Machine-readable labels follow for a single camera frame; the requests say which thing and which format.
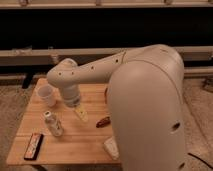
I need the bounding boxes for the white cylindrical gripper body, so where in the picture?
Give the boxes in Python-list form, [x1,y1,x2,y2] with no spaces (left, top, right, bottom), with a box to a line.
[60,85,81,107]

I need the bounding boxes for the cream flat gripper finger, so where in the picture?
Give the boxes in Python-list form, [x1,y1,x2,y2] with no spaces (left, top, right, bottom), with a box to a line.
[75,106,88,122]

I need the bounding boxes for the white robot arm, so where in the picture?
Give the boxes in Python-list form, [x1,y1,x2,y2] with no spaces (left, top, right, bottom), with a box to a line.
[47,44,188,171]

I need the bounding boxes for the small clear plastic bottle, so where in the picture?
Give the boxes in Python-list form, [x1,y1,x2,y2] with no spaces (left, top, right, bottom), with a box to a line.
[44,111,63,137]

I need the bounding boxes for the brown oblong snack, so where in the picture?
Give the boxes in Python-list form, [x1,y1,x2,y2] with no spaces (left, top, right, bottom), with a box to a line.
[96,117,111,128]

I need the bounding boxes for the translucent plastic cup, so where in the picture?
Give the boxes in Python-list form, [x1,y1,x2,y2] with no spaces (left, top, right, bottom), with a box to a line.
[37,84,56,107]

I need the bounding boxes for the white wedge object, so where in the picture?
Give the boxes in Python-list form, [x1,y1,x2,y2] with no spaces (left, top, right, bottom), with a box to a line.
[103,137,119,160]

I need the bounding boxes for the black rectangular box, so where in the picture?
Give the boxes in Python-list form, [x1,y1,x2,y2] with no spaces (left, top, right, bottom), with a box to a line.
[24,133,44,160]

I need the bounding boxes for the black power cable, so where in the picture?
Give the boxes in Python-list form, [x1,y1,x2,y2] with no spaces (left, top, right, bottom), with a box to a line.
[187,152,213,170]

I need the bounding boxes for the long white wall rail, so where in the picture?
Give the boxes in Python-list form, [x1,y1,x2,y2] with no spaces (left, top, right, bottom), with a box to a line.
[0,46,213,66]

